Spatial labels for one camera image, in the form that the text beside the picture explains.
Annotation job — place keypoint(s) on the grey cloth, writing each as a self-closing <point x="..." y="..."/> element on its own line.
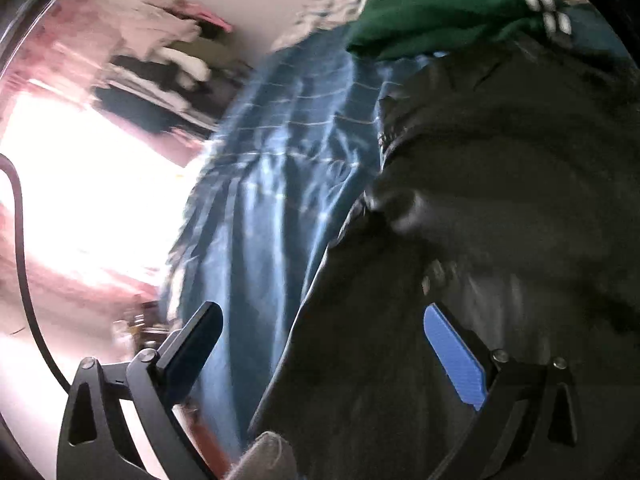
<point x="267" y="457"/>

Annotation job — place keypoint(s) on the green garment with white stripes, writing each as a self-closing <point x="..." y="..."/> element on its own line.
<point x="440" y="7"/>

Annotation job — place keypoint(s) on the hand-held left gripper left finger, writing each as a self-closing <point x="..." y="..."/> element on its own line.
<point x="187" y="360"/>

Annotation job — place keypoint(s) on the black jacket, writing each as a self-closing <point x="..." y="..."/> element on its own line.
<point x="480" y="220"/>

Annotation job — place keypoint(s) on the floral patterned cloth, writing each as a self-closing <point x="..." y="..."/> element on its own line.
<point x="335" y="5"/>

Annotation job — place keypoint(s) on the shelf with piled clothes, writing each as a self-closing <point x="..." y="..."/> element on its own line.
<point x="165" y="60"/>

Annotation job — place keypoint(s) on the blue striped bed sheet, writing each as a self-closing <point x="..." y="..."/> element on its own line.
<point x="280" y="185"/>

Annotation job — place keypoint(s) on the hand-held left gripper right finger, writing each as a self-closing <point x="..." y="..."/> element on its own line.
<point x="452" y="355"/>

